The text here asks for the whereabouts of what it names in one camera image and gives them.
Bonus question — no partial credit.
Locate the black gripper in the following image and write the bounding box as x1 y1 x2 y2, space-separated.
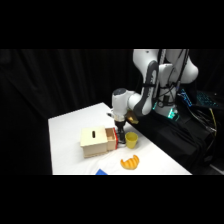
113 119 128 146

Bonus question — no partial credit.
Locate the light wooden drawer box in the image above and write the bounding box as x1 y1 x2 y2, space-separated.
79 126 110 159

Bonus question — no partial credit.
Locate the yellow plastic cup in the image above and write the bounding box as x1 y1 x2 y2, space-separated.
124 131 139 150

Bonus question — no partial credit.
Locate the orange toy croissant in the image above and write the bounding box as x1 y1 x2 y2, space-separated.
120 154 140 171

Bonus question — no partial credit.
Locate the blue toy block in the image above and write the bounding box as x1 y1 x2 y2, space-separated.
95 168 108 176

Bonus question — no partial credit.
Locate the small green light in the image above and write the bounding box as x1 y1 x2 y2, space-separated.
166 108 180 122

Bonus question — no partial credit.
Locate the black robot stand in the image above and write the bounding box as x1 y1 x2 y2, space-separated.
142 108 224 176

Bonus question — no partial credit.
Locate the black curtain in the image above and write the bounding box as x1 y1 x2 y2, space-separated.
0 49 224 176

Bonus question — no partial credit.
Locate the blue backlit keyboard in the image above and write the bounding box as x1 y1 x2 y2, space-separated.
195 90 220 109

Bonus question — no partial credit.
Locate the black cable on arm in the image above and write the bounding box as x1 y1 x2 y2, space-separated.
155 49 190 108

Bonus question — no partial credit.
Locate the yellow cable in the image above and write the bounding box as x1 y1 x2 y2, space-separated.
208 108 219 138

